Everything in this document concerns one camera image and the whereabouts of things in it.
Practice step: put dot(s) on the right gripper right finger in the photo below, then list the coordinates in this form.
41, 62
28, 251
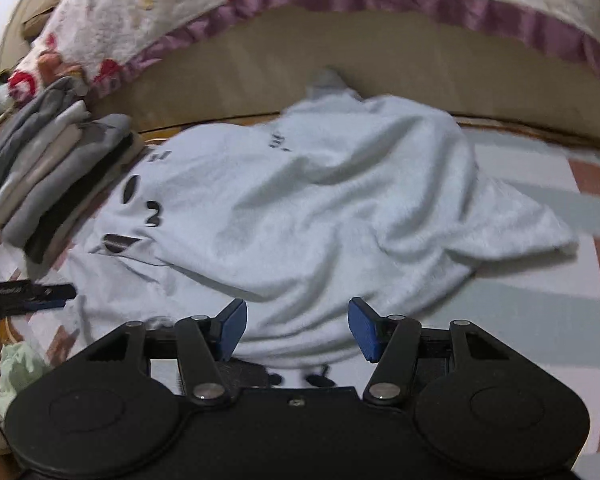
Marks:
391, 343

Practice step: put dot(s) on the beige bed base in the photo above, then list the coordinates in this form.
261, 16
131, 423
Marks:
261, 65

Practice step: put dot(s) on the dark grey folded garment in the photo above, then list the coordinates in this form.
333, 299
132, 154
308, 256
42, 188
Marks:
37, 114

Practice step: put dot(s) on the white folded garment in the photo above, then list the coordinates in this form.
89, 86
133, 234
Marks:
40, 156

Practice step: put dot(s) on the white printed t-shirt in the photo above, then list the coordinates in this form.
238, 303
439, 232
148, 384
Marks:
338, 197

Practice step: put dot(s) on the black folded garment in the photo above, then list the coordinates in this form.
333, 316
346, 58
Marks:
58, 220

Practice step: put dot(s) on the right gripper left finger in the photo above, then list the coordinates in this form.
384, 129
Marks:
202, 342

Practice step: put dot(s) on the light green cloth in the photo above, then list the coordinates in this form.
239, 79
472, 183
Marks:
20, 367

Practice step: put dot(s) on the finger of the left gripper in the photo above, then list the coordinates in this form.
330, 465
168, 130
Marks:
21, 298

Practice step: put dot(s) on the checkered floor rug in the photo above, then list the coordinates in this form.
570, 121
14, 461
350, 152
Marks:
547, 307

